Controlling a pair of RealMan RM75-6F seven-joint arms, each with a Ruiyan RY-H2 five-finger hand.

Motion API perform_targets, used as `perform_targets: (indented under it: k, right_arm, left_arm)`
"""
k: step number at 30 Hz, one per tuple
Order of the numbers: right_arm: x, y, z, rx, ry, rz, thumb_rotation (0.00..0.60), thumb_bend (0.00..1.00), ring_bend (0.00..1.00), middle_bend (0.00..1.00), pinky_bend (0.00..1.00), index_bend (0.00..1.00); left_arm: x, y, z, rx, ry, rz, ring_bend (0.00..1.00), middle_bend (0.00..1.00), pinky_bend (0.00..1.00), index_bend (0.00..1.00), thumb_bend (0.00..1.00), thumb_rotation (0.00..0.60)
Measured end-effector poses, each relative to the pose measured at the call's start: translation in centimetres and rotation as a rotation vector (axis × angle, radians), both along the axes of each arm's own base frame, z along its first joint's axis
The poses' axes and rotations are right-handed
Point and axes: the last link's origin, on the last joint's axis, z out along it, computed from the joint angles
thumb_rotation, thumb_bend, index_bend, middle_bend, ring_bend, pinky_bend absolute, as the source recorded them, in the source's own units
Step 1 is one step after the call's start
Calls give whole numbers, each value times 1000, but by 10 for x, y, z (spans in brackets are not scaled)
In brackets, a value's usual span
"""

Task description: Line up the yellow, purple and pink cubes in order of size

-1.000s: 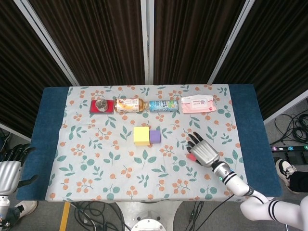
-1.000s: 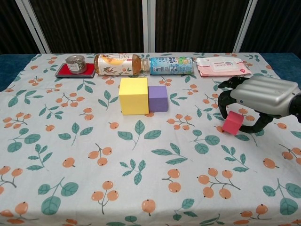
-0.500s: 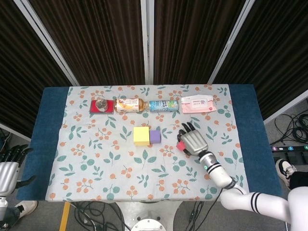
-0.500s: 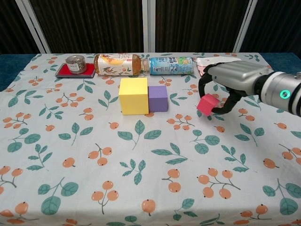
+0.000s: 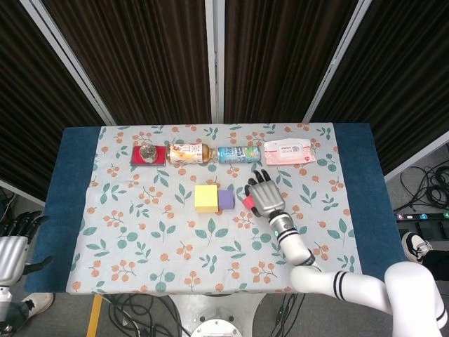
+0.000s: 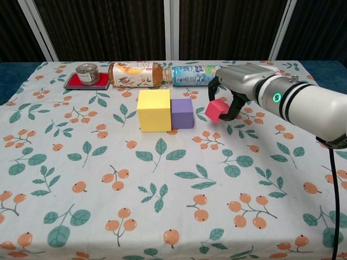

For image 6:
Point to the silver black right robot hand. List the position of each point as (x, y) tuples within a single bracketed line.
[(241, 80)]

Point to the small red foam cube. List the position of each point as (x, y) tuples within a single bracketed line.
[(214, 111)]

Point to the purple block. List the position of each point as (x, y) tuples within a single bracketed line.
[(181, 115)]

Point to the large yellow foam cube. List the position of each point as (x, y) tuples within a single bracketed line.
[(153, 113)]

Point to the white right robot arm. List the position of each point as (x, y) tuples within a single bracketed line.
[(311, 105)]

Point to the light blue drink can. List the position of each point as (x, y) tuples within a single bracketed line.
[(195, 75)]

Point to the dark folding screen panel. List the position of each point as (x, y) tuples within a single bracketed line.
[(108, 27), (225, 27), (320, 27), (11, 27)]

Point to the amber tea bottle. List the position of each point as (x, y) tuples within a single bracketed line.
[(135, 74)]

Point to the fruit leaf print tablecloth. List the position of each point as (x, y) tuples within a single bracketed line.
[(162, 189)]

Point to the small silver tin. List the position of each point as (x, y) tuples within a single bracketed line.
[(86, 74)]

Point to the red box with coin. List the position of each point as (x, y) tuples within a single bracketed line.
[(71, 81)]

